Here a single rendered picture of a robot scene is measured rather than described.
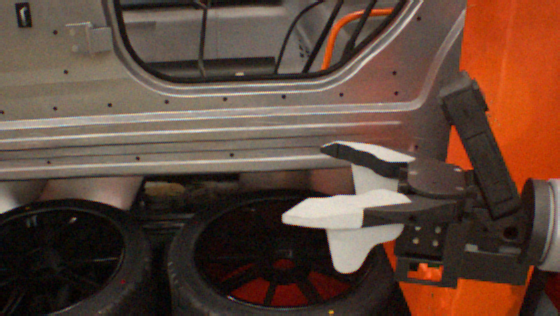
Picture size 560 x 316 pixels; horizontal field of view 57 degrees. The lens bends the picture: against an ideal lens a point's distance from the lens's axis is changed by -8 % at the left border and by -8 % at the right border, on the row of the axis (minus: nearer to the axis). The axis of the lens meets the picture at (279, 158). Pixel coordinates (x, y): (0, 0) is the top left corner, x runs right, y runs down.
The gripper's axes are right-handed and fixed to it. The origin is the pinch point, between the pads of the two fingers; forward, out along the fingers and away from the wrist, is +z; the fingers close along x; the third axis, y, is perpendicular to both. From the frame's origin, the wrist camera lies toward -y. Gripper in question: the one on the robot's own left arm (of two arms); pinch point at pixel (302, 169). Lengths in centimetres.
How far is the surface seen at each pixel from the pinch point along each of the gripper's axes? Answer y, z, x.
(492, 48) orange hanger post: -5, -20, 46
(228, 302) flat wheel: 65, 30, 66
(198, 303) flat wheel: 65, 37, 64
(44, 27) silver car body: -1, 76, 65
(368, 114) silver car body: 21, 2, 93
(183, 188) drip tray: 98, 98, 194
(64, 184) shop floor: 100, 163, 181
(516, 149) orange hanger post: 11, -27, 47
